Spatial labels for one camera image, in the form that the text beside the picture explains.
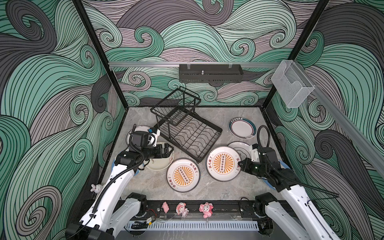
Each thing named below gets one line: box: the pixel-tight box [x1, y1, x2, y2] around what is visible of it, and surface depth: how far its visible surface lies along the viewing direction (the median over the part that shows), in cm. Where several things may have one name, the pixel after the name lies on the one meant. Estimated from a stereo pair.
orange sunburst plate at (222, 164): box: [205, 145, 241, 182], surface depth 81 cm
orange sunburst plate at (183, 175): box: [166, 158, 201, 193], surface depth 85 cm
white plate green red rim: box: [228, 116, 257, 140], surface depth 111 cm
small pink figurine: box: [161, 201, 170, 214], surface depth 74 cm
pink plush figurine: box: [199, 202, 214, 219], surface depth 72 cm
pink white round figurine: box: [175, 202, 189, 217], surface depth 73 cm
